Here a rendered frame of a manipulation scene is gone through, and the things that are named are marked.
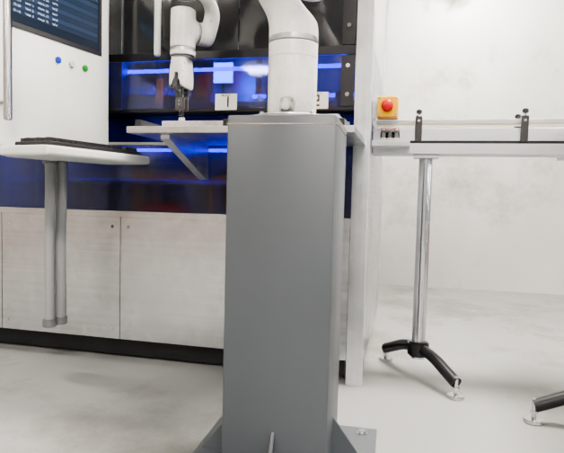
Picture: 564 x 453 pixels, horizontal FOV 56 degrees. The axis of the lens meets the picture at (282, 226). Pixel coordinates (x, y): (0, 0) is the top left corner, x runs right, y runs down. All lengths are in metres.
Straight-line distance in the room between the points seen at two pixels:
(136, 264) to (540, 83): 3.26
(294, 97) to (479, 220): 3.15
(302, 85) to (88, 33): 1.04
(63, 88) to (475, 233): 3.18
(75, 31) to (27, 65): 0.25
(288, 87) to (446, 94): 3.11
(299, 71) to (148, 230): 1.08
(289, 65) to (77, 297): 1.42
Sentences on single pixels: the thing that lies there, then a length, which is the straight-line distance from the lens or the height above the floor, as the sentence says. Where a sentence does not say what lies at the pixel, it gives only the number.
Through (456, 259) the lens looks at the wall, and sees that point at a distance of 4.30.
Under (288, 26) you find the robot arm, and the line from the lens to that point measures 1.33.
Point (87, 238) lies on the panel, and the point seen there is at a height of 0.49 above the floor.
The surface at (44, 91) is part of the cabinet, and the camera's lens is 1.95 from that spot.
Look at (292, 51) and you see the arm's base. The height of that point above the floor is 1.01.
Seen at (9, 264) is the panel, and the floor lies 0.36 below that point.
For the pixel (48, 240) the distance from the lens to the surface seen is 2.10.
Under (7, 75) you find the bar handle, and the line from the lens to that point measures 1.79.
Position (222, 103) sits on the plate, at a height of 1.01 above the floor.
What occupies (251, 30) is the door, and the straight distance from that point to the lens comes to 2.09.
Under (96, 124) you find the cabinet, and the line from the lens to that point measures 2.10.
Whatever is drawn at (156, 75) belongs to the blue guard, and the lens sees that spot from 2.18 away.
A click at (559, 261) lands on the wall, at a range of 4.43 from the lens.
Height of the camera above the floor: 0.68
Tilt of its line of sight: 3 degrees down
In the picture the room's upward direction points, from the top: 1 degrees clockwise
